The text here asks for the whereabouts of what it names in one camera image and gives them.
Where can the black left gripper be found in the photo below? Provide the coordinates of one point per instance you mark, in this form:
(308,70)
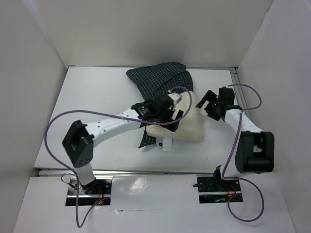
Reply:
(171,127)

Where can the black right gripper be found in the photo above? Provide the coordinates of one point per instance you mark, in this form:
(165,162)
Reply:
(212,107)

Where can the cream white pillow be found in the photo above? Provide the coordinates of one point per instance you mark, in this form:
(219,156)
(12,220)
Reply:
(190,128)

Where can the dark plaid pillowcase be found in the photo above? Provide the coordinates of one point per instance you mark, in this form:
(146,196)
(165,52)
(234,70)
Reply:
(154,80)

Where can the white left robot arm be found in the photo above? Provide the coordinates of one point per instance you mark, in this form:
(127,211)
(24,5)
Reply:
(81,139)

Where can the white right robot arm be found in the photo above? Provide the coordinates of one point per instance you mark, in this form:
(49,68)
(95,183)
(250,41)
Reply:
(253,148)

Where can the white pillow tag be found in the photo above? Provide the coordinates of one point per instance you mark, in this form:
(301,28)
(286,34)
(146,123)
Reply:
(164,143)

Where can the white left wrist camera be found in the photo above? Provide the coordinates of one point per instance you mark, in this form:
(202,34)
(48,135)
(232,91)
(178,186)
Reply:
(176,98)

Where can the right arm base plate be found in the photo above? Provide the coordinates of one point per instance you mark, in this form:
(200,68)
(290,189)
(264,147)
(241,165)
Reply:
(212,191)

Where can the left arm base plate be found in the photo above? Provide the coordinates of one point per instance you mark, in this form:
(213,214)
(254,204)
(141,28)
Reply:
(101,192)

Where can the aluminium frame rail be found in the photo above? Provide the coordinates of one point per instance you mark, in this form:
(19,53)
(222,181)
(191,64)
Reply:
(88,93)

